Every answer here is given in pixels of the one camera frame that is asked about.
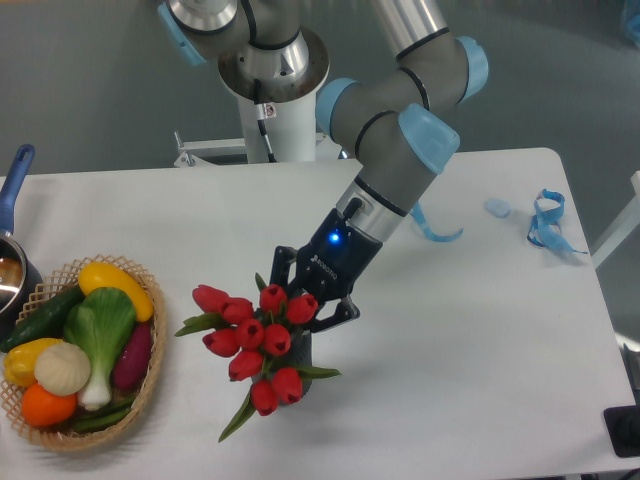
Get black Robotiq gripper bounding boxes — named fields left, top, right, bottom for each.
left=269, top=209, right=383, bottom=333

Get red tulip bouquet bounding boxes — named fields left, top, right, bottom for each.
left=175, top=276, right=341, bottom=441

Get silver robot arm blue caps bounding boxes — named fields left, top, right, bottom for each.
left=158, top=1, right=488, bottom=332

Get dark grey ribbed vase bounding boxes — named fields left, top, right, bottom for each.
left=252, top=333, right=312, bottom=405

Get blue tape strip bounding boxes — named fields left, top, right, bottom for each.
left=410, top=202, right=464, bottom=243

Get purple sweet potato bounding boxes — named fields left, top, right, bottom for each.
left=112, top=322, right=152, bottom=390

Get small pale blue cap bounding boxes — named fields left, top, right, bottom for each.
left=484, top=198, right=511, bottom=219

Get green bok choy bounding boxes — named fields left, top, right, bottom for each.
left=63, top=287, right=136, bottom=411

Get yellow squash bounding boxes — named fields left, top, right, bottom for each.
left=78, top=261, right=154, bottom=322

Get crumpled blue tape ribbon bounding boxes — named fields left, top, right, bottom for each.
left=527, top=189, right=587, bottom=254

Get woven wicker basket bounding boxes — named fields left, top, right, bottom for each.
left=1, top=254, right=167, bottom=452

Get green bean pods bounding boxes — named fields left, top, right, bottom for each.
left=71, top=396, right=135, bottom=434

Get cream white garlic bulb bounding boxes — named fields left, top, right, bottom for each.
left=34, top=342, right=91, bottom=396

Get dark green cucumber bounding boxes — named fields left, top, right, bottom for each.
left=1, top=285, right=85, bottom=353

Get orange fruit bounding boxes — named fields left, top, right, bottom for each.
left=21, top=383, right=77, bottom=427

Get yellow bell pepper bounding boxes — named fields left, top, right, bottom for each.
left=3, top=338, right=63, bottom=388

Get black device at edge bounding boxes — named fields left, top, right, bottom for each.
left=603, top=405, right=639, bottom=458

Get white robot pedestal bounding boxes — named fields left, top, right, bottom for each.
left=226, top=85, right=319, bottom=164

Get white metal base frame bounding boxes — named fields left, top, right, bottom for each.
left=172, top=117, right=351, bottom=169

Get blue handled saucepan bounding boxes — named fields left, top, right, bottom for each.
left=1, top=144, right=42, bottom=340

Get white frame bar right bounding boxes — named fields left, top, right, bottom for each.
left=591, top=171, right=639, bottom=269

